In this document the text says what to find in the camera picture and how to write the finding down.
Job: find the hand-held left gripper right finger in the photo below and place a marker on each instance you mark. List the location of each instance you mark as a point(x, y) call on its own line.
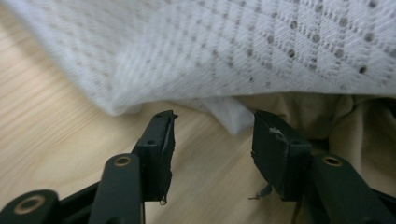
point(280, 155)

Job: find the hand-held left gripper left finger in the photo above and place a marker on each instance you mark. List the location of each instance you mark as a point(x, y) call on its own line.
point(157, 155)

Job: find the beige garment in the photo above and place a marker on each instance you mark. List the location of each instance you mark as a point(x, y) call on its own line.
point(342, 124)

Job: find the white mesh laundry bag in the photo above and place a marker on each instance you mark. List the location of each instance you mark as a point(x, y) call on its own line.
point(218, 46)

